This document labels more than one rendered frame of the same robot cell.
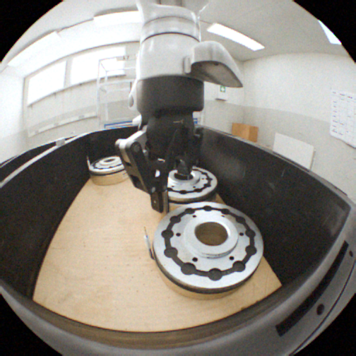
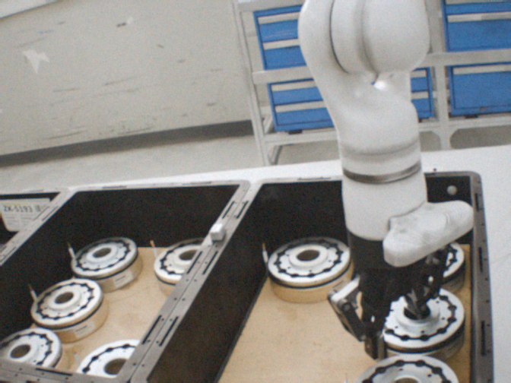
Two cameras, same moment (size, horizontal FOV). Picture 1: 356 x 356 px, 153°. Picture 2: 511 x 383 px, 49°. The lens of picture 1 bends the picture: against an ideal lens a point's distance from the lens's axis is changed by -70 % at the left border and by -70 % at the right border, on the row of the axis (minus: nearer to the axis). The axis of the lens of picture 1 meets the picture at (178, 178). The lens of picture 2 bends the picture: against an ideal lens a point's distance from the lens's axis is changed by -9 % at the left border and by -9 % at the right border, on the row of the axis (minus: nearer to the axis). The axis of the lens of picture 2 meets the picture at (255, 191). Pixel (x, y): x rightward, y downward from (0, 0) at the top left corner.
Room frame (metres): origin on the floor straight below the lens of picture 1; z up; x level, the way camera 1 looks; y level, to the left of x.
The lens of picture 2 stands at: (-0.28, -0.15, 1.26)
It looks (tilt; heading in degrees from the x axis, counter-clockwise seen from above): 25 degrees down; 33
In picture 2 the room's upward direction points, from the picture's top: 12 degrees counter-clockwise
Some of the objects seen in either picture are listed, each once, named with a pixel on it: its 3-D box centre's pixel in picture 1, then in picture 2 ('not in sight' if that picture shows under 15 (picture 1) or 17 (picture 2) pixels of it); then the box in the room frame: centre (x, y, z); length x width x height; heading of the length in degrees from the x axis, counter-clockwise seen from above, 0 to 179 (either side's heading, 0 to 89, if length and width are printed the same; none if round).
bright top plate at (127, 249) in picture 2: not in sight; (103, 257); (0.21, 0.45, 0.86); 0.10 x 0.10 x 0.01
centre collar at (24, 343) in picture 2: not in sight; (20, 352); (-0.01, 0.40, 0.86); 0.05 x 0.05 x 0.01
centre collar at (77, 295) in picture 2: not in sight; (64, 299); (0.10, 0.42, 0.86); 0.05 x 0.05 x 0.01
